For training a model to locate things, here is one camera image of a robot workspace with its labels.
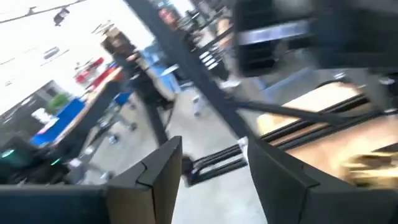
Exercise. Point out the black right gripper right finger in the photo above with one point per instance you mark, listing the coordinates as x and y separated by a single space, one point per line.
289 193

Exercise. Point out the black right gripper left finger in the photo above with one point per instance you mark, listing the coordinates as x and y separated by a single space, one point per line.
146 193

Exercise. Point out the blue office chair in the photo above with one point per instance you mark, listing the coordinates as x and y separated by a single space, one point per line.
122 98

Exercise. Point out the wooden top desk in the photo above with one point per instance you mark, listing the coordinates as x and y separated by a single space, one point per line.
93 102

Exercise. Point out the green object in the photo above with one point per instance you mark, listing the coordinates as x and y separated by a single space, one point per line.
58 102

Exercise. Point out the red object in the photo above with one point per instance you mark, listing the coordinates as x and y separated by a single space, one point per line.
93 73

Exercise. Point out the black cabinet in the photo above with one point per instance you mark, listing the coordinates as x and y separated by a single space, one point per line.
264 59

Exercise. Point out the person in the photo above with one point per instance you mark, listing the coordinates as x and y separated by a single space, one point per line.
169 17

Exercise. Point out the black track spotlight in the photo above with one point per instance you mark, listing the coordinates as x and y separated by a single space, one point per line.
61 16

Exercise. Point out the black aluminium table frame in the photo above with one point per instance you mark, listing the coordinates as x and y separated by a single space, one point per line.
199 74

